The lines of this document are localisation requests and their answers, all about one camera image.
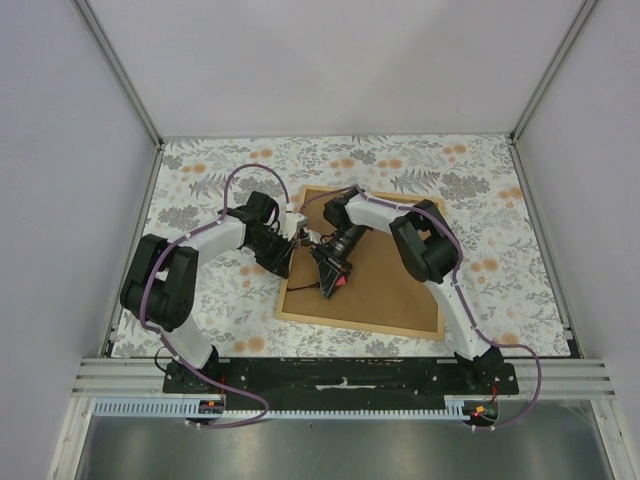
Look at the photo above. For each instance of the floral patterned table mat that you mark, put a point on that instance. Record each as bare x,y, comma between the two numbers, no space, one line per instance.
473,175

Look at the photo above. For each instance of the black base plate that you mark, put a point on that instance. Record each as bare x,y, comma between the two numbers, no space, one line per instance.
356,383

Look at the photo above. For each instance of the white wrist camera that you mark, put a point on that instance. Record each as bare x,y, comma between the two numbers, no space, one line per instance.
291,222
308,237

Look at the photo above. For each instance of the red black screwdriver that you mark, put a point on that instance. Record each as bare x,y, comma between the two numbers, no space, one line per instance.
330,284

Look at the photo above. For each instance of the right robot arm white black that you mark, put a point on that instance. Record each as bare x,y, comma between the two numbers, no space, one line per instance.
430,253

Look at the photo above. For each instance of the wooden picture frame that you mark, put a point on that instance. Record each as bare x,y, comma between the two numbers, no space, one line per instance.
380,296

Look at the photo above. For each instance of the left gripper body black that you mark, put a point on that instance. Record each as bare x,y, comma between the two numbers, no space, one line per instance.
271,250

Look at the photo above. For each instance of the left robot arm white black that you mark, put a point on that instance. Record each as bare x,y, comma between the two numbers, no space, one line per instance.
159,288

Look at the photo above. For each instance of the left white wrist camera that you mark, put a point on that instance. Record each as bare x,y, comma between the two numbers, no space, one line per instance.
291,222

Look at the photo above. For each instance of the left aluminium corner post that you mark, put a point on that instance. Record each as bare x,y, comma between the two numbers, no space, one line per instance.
101,39

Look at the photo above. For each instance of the right aluminium corner post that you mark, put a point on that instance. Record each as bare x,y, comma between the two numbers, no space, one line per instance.
561,53

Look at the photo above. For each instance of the aluminium corner post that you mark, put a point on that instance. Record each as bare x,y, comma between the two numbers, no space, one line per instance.
101,39
561,53

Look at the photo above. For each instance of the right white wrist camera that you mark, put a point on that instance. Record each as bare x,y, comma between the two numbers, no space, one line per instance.
308,237

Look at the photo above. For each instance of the white slotted cable duct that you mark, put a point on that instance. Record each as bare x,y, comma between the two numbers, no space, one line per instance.
195,408

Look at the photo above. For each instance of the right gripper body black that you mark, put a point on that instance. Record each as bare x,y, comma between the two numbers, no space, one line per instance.
344,242

